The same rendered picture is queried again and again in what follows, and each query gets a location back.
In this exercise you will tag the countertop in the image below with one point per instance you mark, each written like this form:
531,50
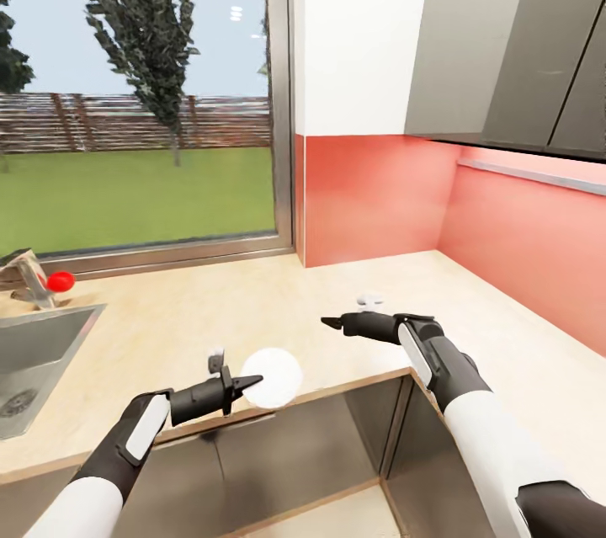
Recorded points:
156,331
553,385

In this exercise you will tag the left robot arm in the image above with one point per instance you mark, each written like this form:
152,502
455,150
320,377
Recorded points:
89,506

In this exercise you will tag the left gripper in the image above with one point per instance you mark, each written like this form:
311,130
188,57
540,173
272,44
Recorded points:
217,394

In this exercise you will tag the saucer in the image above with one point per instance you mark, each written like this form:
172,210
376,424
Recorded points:
282,377

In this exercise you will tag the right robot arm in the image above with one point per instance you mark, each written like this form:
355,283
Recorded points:
525,491

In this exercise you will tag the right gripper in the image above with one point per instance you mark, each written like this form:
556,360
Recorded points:
364,324

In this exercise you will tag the drop in sink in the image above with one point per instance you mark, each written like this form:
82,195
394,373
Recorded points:
36,349

